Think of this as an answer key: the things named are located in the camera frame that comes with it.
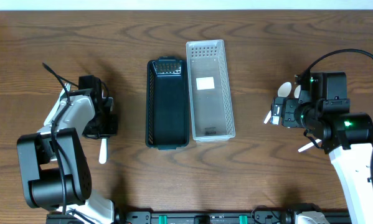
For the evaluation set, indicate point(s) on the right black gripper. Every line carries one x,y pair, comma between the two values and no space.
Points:
278,108

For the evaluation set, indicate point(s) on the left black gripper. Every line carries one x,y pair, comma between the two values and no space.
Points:
103,130

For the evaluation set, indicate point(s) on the white plastic fork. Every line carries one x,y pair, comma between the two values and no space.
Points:
103,155

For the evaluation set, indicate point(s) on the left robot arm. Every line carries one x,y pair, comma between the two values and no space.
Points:
54,170

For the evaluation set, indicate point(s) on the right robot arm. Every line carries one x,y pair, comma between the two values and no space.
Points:
322,108

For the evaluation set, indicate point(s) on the white spoon leftmost of four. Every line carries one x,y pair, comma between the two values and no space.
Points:
283,91

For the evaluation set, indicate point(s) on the white spoon of four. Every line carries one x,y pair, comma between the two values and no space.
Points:
283,91
309,145
297,91

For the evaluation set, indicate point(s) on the clear plastic basket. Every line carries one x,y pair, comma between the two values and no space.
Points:
212,114

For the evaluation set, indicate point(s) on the dark green plastic basket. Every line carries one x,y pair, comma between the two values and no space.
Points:
167,104

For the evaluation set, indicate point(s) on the black mounting rail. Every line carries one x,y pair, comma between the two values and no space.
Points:
300,213

